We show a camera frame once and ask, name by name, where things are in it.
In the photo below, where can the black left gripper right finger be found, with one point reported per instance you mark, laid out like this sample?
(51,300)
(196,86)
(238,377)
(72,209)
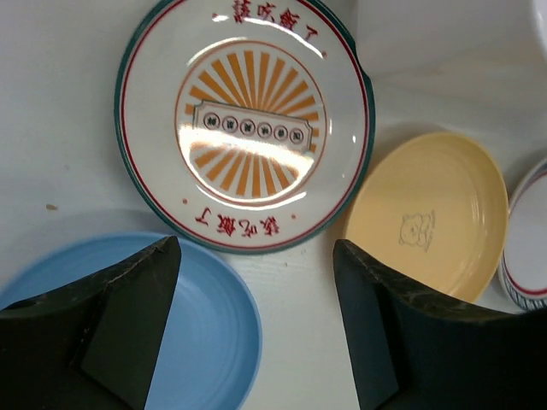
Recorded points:
(412,347)

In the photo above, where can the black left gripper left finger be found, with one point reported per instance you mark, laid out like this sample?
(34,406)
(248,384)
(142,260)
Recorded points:
(92,343)

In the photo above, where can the light blue plate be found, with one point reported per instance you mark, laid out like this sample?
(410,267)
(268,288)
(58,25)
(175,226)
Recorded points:
(212,344)

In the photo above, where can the white plate green red rim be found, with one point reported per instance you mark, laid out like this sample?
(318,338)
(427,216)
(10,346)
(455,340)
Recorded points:
(522,269)

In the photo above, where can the yellow bear plate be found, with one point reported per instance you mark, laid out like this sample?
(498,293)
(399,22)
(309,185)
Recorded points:
(435,209)

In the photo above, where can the white plate orange sunburst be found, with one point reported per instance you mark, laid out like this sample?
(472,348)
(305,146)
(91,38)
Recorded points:
(246,126)

